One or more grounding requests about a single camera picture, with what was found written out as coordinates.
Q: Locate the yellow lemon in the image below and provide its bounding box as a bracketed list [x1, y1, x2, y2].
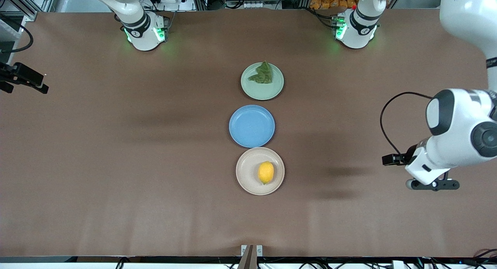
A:
[257, 161, 275, 185]

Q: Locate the green lettuce leaf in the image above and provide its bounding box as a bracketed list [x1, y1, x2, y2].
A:
[248, 61, 273, 85]

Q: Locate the blue round plate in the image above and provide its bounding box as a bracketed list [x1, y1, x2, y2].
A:
[229, 105, 276, 148]

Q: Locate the pale green round plate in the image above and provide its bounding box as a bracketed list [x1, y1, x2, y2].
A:
[240, 62, 284, 101]

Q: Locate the beige round plate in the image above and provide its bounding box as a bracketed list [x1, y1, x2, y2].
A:
[236, 147, 285, 196]

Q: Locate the aluminium frame profile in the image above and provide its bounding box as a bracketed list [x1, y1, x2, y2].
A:
[0, 0, 59, 54]

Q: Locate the black arm base cable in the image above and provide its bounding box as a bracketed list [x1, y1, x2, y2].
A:
[309, 7, 339, 29]

